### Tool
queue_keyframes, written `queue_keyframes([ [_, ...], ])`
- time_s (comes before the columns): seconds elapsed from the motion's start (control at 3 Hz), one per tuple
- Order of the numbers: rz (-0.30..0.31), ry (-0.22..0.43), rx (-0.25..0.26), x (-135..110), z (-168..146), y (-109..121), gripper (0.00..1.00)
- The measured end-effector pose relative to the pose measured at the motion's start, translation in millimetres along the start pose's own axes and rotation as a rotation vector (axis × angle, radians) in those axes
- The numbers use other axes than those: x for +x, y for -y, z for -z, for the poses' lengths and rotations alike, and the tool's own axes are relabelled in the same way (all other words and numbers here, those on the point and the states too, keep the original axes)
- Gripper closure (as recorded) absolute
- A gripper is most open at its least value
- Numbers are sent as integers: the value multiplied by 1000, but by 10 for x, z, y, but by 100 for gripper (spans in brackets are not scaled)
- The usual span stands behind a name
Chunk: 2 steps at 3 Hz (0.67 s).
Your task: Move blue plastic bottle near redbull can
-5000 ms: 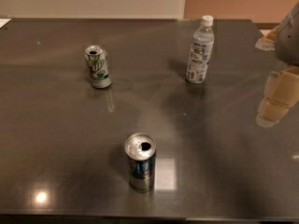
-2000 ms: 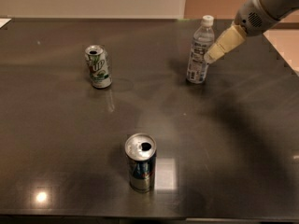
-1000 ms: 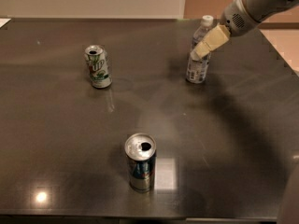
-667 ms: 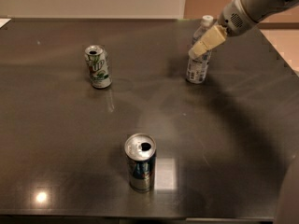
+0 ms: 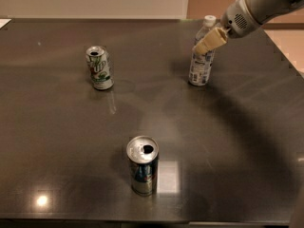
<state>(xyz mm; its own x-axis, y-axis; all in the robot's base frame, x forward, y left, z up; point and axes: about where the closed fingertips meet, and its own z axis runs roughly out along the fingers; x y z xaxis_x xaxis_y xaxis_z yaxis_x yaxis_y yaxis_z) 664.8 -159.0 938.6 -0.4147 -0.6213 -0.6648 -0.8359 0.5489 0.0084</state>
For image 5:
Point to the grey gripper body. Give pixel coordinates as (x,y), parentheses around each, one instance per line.
(237,20)

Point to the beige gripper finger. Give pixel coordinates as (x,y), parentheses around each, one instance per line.
(215,38)

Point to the clear blue-label plastic bottle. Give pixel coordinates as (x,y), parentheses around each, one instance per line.
(200,67)

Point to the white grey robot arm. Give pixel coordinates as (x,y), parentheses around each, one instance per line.
(265,10)

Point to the green white 7up can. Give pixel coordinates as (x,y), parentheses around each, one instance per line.
(98,62)

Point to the blue silver redbull can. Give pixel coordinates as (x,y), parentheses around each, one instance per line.
(143,155)

